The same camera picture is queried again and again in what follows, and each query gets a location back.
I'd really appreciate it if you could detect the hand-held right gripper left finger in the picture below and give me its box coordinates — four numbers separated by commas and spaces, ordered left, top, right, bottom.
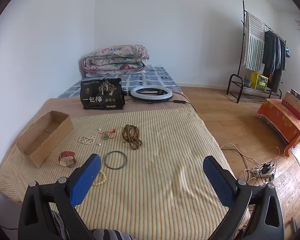
18, 153, 102, 240

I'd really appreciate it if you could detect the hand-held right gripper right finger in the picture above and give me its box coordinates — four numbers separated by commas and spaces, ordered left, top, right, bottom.
202, 155, 285, 240

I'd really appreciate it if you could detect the dark thin bangle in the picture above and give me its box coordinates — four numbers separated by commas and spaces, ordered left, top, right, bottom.
104, 151, 128, 170

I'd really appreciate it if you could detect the red strap wristwatch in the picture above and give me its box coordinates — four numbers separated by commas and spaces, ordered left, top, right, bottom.
58, 151, 77, 167

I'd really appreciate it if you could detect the white pearl necklace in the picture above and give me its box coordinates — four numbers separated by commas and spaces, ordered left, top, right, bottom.
79, 135, 97, 145

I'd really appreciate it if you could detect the red string bracelet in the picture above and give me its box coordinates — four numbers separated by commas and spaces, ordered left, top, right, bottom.
100, 128, 117, 140

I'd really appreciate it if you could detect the brown wooden bead mala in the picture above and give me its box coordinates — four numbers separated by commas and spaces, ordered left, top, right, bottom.
122, 124, 143, 150

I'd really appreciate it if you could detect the white power strip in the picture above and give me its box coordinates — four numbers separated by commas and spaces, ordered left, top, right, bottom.
255, 166, 275, 180

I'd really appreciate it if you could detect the striped beige cloth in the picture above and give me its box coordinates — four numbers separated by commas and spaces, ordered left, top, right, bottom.
0, 107, 250, 240

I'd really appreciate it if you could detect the brown blanket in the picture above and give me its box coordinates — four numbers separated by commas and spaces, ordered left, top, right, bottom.
20, 91, 198, 130

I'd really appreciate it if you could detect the black snack bag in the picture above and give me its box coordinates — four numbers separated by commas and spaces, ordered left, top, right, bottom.
80, 78, 125, 110

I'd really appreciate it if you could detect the orange cloth covered table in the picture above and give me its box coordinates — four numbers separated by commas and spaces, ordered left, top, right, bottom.
256, 99, 300, 159

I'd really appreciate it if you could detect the red long box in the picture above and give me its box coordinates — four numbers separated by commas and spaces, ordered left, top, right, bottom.
281, 100, 300, 120

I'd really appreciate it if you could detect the yellow box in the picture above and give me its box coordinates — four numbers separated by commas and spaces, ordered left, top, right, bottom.
250, 71, 269, 91

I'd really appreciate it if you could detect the black hanging coat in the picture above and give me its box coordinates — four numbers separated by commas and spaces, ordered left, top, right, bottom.
266, 37, 287, 93

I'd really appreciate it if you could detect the dark blue long box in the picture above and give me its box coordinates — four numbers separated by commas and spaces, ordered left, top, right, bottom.
290, 89, 300, 107

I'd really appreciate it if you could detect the blue checkered bed sheet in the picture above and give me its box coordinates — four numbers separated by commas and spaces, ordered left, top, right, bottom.
58, 66, 183, 99

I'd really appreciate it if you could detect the folded floral quilt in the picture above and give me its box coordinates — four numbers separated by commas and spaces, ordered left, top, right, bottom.
82, 45, 150, 75

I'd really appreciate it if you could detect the dark grey hanging jacket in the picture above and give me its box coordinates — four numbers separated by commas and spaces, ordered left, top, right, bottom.
261, 30, 276, 73

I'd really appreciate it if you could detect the green striped hanging towel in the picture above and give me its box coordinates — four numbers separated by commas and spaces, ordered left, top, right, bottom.
243, 12, 265, 72

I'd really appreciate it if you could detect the black metal clothes rack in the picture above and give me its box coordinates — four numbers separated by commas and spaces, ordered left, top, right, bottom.
226, 0, 288, 103

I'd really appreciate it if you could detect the blue hanging garment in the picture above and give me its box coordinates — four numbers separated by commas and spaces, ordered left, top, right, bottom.
275, 35, 282, 72

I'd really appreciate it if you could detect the cream bead bracelet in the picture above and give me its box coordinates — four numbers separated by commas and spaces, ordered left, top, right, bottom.
92, 170, 107, 186

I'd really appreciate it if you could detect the white floor cable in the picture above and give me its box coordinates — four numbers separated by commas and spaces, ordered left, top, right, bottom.
220, 144, 255, 178

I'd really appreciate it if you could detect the black ring light cable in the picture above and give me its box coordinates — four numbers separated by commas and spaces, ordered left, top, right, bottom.
165, 90, 198, 113

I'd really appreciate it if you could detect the white ring light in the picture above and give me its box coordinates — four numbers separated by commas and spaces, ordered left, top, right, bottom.
130, 86, 173, 103

